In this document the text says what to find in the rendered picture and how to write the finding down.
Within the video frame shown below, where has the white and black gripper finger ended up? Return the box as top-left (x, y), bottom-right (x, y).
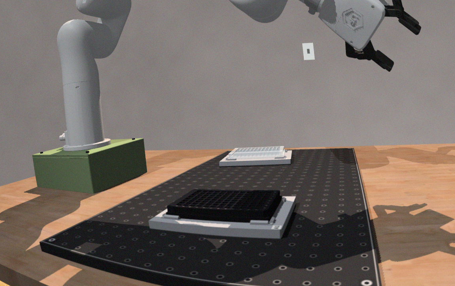
top-left (384, 0), bottom-right (421, 35)
top-left (345, 40), bottom-right (394, 72)

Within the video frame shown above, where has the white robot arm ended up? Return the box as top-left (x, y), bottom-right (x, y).
top-left (57, 0), bottom-right (288, 151)

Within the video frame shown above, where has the black perforated breadboard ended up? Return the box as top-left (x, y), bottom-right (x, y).
top-left (39, 148), bottom-right (382, 286)

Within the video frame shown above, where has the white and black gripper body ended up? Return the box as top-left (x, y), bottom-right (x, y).
top-left (317, 0), bottom-right (389, 50)

